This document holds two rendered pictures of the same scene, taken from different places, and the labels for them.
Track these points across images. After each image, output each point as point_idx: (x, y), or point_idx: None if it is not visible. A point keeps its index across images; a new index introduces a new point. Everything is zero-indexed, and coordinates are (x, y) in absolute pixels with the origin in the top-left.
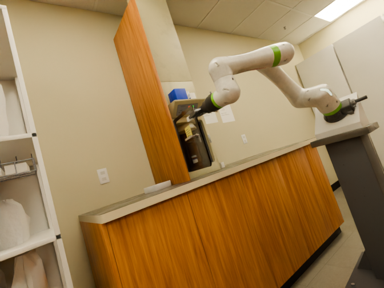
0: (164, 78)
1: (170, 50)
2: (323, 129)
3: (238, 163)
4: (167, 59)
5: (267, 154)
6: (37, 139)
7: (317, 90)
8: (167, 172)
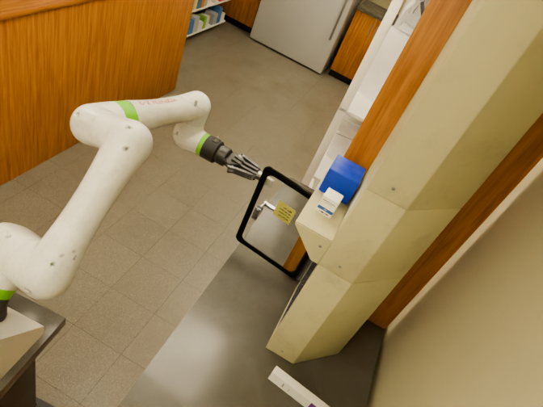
0: (389, 138)
1: (435, 70)
2: (23, 318)
3: (225, 343)
4: (416, 97)
5: (158, 362)
6: (337, 111)
7: (23, 227)
8: None
